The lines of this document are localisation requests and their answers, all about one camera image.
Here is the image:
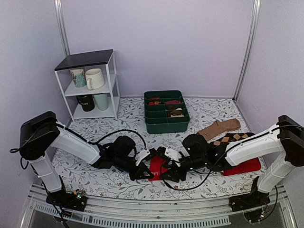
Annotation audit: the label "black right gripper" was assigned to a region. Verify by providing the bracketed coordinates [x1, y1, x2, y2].
[159, 156, 207, 183]

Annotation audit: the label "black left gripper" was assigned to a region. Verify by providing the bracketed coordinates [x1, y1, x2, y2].
[114, 156, 153, 182]

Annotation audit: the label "red and cream sock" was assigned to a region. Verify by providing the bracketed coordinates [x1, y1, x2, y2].
[149, 156, 168, 181]

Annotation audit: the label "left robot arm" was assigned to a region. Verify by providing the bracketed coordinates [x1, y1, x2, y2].
[18, 111, 154, 206]

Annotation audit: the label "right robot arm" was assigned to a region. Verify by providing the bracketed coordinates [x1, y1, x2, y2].
[160, 115, 304, 207]

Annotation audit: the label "rolled socks in bin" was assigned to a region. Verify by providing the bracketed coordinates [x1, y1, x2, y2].
[145, 96, 186, 117]

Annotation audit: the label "green divided storage bin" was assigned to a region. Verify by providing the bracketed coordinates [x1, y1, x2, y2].
[144, 90, 190, 134]

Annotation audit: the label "tan ribbed sock pair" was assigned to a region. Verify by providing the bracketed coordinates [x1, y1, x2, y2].
[197, 118, 241, 141]

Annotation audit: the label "black argyle sock pair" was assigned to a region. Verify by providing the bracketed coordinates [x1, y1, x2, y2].
[210, 132, 255, 146]

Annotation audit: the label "mint green mug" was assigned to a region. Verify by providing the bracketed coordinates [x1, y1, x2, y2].
[94, 94, 108, 111]

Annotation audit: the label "black mug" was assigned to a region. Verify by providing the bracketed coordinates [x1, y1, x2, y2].
[76, 95, 95, 112]

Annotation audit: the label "folded red sock pair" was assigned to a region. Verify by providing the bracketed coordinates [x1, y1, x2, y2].
[222, 158, 261, 176]

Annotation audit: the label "white ceramic mug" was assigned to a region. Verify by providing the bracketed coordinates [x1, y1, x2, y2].
[85, 68, 105, 90]

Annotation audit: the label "white shelf unit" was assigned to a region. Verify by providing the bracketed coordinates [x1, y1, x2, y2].
[54, 49, 120, 121]

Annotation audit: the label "floral teal mug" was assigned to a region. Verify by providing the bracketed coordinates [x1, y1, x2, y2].
[69, 67, 86, 88]

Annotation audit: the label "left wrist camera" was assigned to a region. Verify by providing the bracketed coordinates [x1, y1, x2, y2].
[135, 149, 151, 166]

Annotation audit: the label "aluminium front rail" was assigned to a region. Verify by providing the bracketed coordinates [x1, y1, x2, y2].
[20, 184, 298, 228]

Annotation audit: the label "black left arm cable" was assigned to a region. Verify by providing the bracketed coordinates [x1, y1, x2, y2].
[9, 123, 147, 157]

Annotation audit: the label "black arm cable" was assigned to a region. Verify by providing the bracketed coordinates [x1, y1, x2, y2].
[9, 123, 147, 157]
[160, 124, 304, 214]

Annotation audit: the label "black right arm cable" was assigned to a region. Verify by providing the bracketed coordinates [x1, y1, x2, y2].
[160, 124, 304, 214]

